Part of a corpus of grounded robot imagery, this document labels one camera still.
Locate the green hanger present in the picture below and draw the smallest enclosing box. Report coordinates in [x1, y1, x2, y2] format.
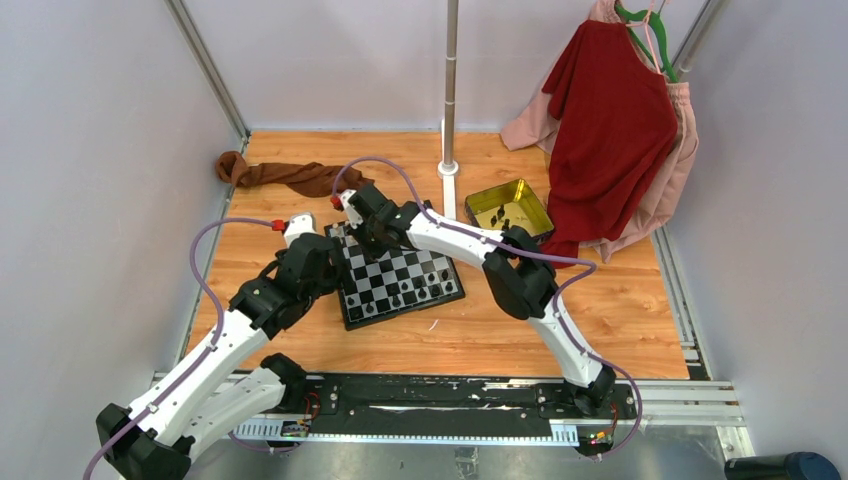
[614, 1, 680, 83]

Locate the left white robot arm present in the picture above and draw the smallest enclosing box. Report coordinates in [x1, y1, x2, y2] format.
[96, 232, 343, 479]

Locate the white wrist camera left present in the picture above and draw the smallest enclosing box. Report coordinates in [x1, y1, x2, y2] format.
[283, 212, 316, 247]

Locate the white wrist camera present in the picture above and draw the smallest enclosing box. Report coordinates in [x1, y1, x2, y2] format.
[339, 189, 363, 229]
[283, 212, 316, 247]

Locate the metal pole with base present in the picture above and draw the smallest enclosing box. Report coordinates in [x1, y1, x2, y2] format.
[437, 0, 460, 220]

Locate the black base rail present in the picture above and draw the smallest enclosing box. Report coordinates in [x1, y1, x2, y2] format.
[275, 373, 637, 437]

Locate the brown cloth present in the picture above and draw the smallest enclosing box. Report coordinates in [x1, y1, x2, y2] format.
[214, 151, 374, 198]

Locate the red shirt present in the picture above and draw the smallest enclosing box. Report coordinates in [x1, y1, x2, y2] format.
[542, 20, 678, 257]

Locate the black white chessboard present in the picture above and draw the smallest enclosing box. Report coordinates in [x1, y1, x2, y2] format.
[324, 222, 465, 331]

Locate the dark blue object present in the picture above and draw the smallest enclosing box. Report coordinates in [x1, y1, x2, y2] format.
[724, 452, 842, 480]

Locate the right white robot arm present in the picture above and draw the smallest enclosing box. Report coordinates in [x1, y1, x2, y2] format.
[331, 184, 616, 418]

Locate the gold metal tin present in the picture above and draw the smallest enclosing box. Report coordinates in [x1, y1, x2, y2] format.
[464, 179, 555, 245]

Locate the pink garment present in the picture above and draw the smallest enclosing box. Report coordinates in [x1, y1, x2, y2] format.
[500, 1, 698, 261]

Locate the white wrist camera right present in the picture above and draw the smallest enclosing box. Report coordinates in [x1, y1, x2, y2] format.
[339, 189, 363, 229]

